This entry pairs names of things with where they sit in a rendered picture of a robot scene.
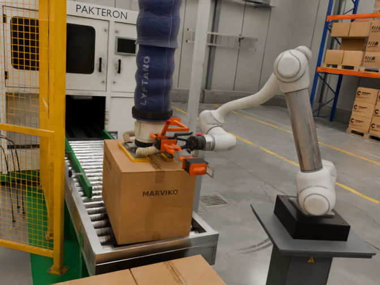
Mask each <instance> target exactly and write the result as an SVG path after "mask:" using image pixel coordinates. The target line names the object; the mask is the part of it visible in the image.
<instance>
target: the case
mask: <svg viewBox="0 0 380 285"><path fill-rule="evenodd" d="M118 142H124V140H104V145H103V173H102V199H103V202H104V204H105V208H106V211H107V214H108V216H109V220H110V223H111V226H112V228H113V231H114V235H115V238H116V241H117V243H118V245H122V244H132V243H140V242H146V241H156V240H164V239H171V238H177V237H181V236H188V235H190V230H191V220H192V211H193V201H194V196H195V186H196V176H197V175H192V176H189V173H187V172H186V171H185V170H184V169H182V165H179V164H177V163H176V162H175V161H165V160H164V159H163V158H162V157H161V156H156V155H155V154H149V155H147V156H148V157H149V158H150V162H134V163H133V162H132V161H131V160H130V159H129V158H128V157H127V155H126V154H125V153H124V151H122V150H121V148H120V147H119V146H118Z"/></svg>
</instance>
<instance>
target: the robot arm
mask: <svg viewBox="0 0 380 285"><path fill-rule="evenodd" d="M312 57H313V56H312V52H311V51H310V50H309V49H308V48H307V47H305V46H299V47H297V48H295V49H293V50H286V51H284V52H282V53H281V54H279V55H278V57H277V58H276V60H275V62H274V72H273V73H272V75H271V76H270V78H269V80H268V81H267V83H266V84H265V85H264V87H263V88H262V89H261V90H260V91H259V92H258V93H256V94H254V95H251V96H248V97H244V98H241V99H238V100H234V101H230V102H228V103H226V104H224V105H222V106H221V107H219V108H218V109H216V110H212V111H210V110H204V111H203V112H202V113H201V114H200V115H199V123H200V126H201V129H202V131H203V133H204V135H201V136H193V132H192V131H189V132H181V133H174V136H173V137H167V139H160V140H180V141H185V145H183V146H180V147H181V150H182V149H187V148H189V149H190V151H194V150H202V151H214V152H225V151H229V150H232V149H233V148H234V147H235V145H236V137H235V136H234V135H232V134H230V133H227V132H226V131H224V130H223V129H222V127H223V124H224V118H225V116H226V115H227V114H228V113H229V112H231V111H235V110H240V109H245V108H249V107H254V106H258V105H260V104H262V103H264V102H266V101H268V100H269V99H271V98H272V97H273V96H275V95H276V94H277V93H279V92H280V91H282V92H283V93H284V94H285V98H286V103H287V108H288V113H289V116H290V122H291V127H292V132H293V138H294V141H295V147H296V151H297V157H298V160H299V166H300V170H299V171H298V173H297V174H296V183H297V196H298V197H297V198H292V197H290V198H289V199H288V201H289V202H291V203H292V204H293V205H295V206H296V207H297V208H298V209H299V210H300V211H301V212H302V214H303V216H305V217H334V216H335V214H334V213H333V212H331V210H332V209H333V207H334V205H335V197H336V195H335V183H336V177H337V173H336V168H335V166H334V165H333V163H331V162H329V161H326V160H323V159H321V154H320V150H319V145H318V140H317V134H316V128H315V125H314V119H313V114H312V108H311V104H310V99H309V93H308V87H309V84H310V80H309V67H308V66H309V64H310V62H311V60H312ZM189 135H190V137H189V138H187V139H186V138H181V137H177V136H189Z"/></svg>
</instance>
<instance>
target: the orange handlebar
mask: <svg viewBox="0 0 380 285"><path fill-rule="evenodd" d="M173 123H174V124H176V125H177V126H179V127H180V128H168V129H167V132H187V131H189V128H188V127H187V126H185V125H183V124H181V123H179V122H178V121H176V120H174V121H173ZM150 137H151V138H153V139H154V140H155V137H156V135H154V134H153V133H151V134H150ZM163 147H164V148H165V149H166V151H167V152H168V154H172V155H174V151H182V150H181V147H180V146H178V145H174V144H171V145H167V144H164V145H163ZM183 158H184V157H180V158H179V160H180V162H182V161H183ZM205 170H206V169H205V167H195V168H194V169H193V171H194V172H196V173H202V172H205Z"/></svg>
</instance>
